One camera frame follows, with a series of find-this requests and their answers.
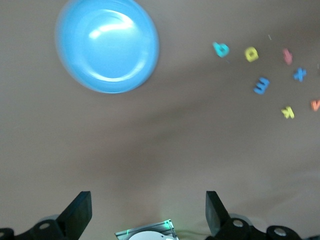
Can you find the orange foam letter v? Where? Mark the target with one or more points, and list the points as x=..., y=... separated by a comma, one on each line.
x=315, y=105

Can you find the red foam letter f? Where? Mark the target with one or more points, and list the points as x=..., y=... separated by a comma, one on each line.
x=287, y=56

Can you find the yellow foam letter k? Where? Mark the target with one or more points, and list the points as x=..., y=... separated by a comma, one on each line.
x=287, y=112

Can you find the blue foam letter E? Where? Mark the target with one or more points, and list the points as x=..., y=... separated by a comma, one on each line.
x=261, y=85

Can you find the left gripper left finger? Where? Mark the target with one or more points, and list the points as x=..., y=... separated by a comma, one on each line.
x=75, y=217

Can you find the teal foam letter p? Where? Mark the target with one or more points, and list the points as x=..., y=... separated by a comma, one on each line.
x=221, y=49

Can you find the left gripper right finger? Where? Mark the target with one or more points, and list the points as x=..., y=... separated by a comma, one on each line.
x=216, y=217

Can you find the blue plate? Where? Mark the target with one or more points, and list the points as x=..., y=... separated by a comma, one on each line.
x=107, y=47

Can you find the blue foam letter x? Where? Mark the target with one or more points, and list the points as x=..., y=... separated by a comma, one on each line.
x=299, y=74

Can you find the brown table cover sheet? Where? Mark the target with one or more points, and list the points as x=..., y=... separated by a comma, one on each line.
x=160, y=150

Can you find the yellow foam letter d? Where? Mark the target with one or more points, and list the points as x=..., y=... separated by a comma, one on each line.
x=251, y=54

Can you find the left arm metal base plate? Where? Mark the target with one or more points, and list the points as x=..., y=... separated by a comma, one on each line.
x=150, y=226

